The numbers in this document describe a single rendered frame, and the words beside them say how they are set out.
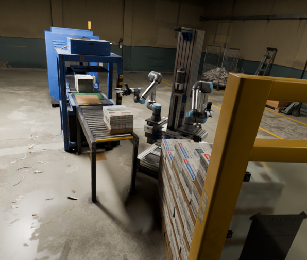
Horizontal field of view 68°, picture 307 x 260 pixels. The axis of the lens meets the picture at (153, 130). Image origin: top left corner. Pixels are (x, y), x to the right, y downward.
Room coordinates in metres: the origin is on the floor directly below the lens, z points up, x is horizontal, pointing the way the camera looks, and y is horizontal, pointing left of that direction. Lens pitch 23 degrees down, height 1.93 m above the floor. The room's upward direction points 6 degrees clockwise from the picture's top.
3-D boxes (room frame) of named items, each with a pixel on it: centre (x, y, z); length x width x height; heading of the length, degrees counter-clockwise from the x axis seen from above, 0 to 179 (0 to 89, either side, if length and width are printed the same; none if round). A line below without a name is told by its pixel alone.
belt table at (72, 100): (3.79, 1.16, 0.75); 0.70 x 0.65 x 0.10; 27
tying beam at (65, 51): (3.79, 1.16, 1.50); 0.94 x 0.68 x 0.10; 117
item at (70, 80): (4.80, 1.67, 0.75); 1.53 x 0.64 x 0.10; 27
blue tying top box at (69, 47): (3.79, 1.16, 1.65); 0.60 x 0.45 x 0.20; 117
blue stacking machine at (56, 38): (6.24, 2.34, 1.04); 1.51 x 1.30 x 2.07; 27
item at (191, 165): (1.43, -0.45, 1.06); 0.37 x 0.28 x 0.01; 101
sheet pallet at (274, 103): (7.75, -3.99, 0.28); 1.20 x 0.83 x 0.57; 27
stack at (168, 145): (1.85, -0.39, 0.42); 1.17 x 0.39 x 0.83; 9
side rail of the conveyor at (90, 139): (2.77, 0.93, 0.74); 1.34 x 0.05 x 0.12; 27
